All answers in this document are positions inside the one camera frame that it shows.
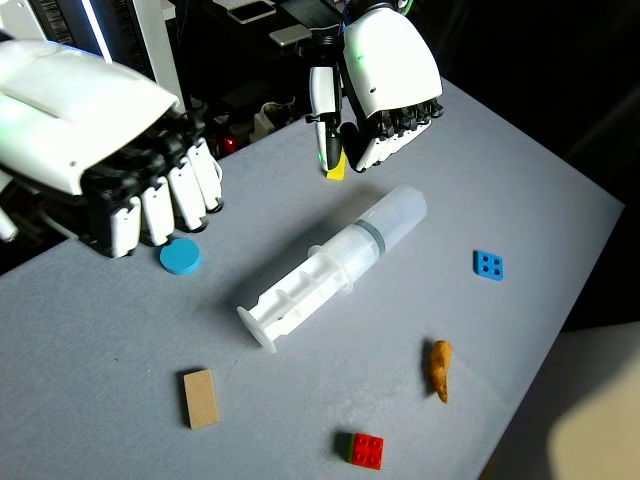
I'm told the large translucent plastic syringe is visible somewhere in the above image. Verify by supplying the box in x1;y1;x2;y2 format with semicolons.
236;183;430;355

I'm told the grey flat device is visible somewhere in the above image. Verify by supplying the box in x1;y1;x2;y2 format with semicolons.
268;23;314;50

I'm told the dark curtain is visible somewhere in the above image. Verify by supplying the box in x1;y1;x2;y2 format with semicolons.
414;0;640;176

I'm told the rectangular wooden block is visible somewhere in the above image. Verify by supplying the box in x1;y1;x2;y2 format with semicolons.
182;368;221;430

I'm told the brown toy food piece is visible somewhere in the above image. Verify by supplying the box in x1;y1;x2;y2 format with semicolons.
428;339;454;404

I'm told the yellow block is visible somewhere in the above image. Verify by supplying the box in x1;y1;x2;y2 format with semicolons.
322;152;349;182

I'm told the blue square four-hole block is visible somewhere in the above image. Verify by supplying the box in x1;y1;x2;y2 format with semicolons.
472;249;506;282

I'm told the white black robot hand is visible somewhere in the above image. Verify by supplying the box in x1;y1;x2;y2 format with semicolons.
296;5;445;175
0;38;225;259

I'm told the bright light strip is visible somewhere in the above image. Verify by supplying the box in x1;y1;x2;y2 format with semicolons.
79;0;115;65

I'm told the grey table cloth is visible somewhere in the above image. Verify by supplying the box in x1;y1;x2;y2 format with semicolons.
0;74;626;480

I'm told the blue round disc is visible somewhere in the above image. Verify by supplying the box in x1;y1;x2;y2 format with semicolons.
159;237;204;276

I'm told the white tablet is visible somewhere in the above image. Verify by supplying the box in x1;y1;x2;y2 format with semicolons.
227;0;277;25

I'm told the white power adapter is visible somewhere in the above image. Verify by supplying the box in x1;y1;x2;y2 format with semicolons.
248;101;297;144

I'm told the red and green toy brick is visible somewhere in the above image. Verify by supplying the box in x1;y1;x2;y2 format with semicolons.
342;431;386;471

